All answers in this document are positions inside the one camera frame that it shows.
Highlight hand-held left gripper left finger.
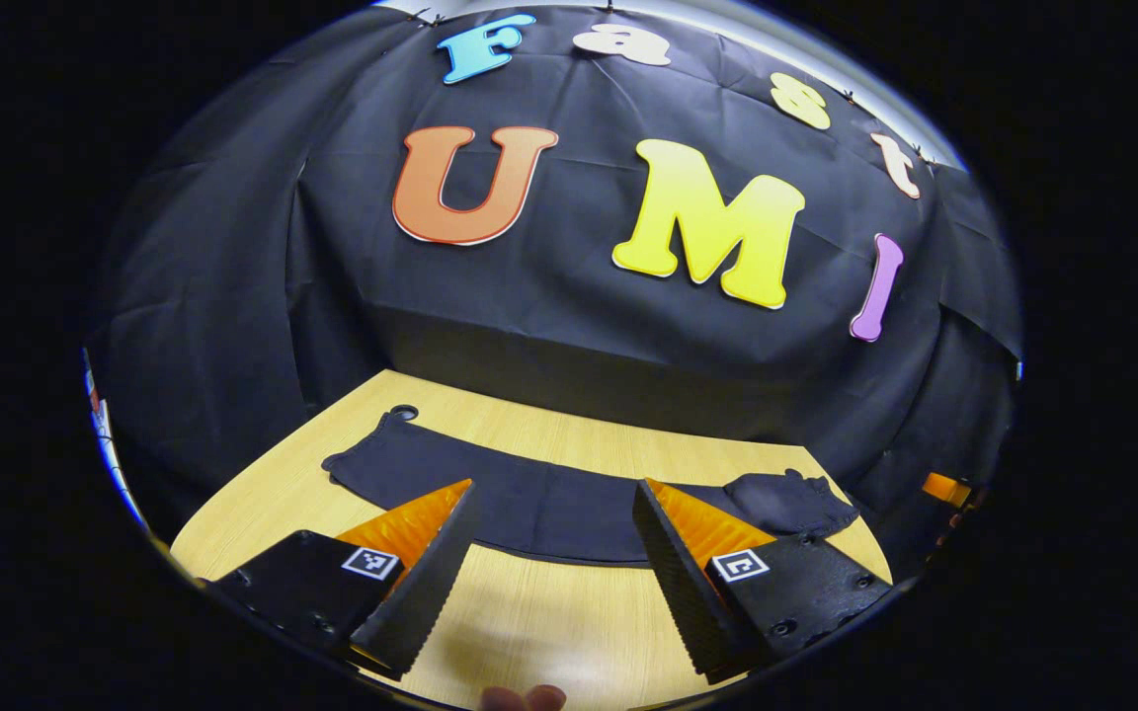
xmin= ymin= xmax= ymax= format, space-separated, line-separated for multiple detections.
xmin=205 ymin=479 xmax=480 ymax=682

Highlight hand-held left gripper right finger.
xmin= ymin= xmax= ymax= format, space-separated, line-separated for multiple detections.
xmin=631 ymin=479 xmax=896 ymax=686

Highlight black jeans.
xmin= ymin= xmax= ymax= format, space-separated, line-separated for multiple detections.
xmin=322 ymin=411 xmax=861 ymax=570

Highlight black backdrop cloth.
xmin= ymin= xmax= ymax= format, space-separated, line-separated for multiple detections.
xmin=85 ymin=0 xmax=1024 ymax=554

